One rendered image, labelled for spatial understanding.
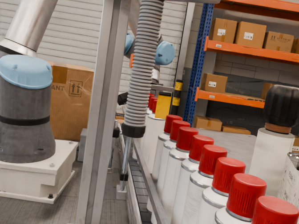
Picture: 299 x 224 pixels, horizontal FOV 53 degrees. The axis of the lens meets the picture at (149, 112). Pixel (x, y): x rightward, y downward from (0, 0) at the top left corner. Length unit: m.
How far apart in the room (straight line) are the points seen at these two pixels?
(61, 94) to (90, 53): 3.88
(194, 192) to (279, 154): 0.39
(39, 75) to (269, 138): 0.55
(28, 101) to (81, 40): 4.34
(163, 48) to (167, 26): 4.00
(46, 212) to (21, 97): 0.26
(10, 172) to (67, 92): 0.46
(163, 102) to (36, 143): 0.31
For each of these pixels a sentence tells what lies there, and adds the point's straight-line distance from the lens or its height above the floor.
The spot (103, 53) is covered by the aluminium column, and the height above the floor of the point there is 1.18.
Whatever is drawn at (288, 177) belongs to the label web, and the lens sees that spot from 0.52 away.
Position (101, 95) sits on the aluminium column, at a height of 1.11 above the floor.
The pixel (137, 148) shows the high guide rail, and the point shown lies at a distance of 0.78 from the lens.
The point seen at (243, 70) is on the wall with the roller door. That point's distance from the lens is 5.25.
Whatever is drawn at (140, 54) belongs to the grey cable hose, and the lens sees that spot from 0.41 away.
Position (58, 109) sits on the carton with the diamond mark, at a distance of 1.14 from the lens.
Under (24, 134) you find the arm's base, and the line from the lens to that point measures 0.74.
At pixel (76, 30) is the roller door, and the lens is 5.06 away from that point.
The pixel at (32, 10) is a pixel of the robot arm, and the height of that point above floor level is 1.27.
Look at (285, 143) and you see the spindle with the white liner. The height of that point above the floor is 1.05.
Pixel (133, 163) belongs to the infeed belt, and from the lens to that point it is 0.91.
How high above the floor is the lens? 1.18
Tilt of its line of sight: 9 degrees down
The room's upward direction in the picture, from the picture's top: 9 degrees clockwise
